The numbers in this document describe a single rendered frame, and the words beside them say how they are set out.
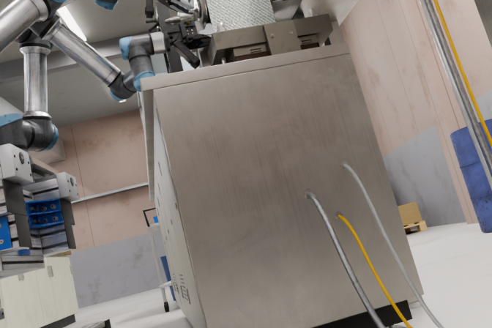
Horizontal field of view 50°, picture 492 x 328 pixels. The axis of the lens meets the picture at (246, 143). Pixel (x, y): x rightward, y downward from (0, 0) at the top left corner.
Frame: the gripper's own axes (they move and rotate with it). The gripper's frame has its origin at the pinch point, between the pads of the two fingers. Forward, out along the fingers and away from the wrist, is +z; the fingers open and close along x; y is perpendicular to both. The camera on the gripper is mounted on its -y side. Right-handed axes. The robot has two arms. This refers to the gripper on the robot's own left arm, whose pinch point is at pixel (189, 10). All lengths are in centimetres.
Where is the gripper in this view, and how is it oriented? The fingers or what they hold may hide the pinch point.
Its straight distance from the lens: 207.0
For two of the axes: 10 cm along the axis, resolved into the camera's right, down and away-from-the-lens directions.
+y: 4.3, -8.6, 2.8
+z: 8.9, 4.6, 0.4
